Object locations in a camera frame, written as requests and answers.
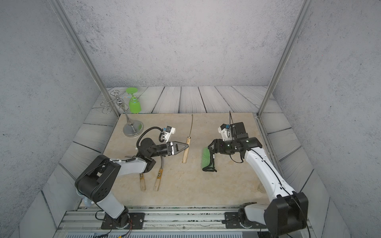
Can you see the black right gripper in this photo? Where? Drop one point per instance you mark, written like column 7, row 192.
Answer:
column 218, row 146

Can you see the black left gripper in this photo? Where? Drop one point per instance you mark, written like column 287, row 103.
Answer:
column 176, row 145

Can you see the green fluffy rag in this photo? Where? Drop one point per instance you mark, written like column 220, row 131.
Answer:
column 205, row 159

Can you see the sickle with wooden handle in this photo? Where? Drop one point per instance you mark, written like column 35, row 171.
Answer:
column 186, row 152

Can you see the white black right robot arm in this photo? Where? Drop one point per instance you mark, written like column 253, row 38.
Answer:
column 287, row 211

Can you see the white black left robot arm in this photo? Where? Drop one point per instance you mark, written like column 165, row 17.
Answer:
column 96, row 181

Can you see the chrome glass rack stand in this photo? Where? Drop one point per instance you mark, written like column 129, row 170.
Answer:
column 132, row 128

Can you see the light blue mug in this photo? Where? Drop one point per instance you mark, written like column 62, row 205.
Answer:
column 86, row 201

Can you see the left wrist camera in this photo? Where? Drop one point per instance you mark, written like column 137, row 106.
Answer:
column 167, row 132

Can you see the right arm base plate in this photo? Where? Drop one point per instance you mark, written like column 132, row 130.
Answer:
column 233, row 220

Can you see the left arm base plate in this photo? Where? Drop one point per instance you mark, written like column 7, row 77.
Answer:
column 126, row 221

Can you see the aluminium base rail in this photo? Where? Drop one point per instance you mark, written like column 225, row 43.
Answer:
column 166, row 222

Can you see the aluminium frame post left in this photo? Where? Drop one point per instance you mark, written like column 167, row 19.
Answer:
column 69, row 29

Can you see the aluminium frame post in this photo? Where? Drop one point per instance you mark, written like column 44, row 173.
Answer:
column 69, row 29
column 286, row 54

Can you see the aluminium frame post right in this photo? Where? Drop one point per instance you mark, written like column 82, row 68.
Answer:
column 286, row 54

